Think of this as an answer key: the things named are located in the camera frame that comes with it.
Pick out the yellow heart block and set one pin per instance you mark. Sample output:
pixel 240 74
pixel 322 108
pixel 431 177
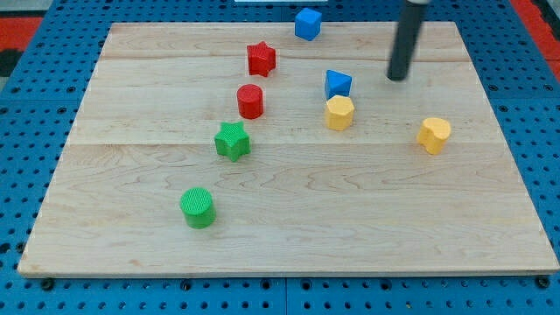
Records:
pixel 433 134

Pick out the yellow hexagon block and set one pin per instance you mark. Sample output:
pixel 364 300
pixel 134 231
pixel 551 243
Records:
pixel 339 113

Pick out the green star block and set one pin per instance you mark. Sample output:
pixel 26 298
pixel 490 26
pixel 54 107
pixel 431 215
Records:
pixel 232 140

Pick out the red cylinder block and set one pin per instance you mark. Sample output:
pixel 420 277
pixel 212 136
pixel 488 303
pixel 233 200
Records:
pixel 250 101

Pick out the wooden board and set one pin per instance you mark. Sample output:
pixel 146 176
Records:
pixel 307 201

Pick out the blue triangle block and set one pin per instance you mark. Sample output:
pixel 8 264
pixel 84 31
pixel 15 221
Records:
pixel 337 83

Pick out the green cylinder block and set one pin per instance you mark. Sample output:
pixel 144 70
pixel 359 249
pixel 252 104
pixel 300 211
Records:
pixel 197 207

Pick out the red star block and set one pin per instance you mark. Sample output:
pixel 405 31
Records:
pixel 262 59

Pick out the blue cube block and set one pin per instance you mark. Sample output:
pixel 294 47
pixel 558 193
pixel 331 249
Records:
pixel 307 24

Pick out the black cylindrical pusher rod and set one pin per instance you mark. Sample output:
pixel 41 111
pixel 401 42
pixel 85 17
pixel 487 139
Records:
pixel 405 41

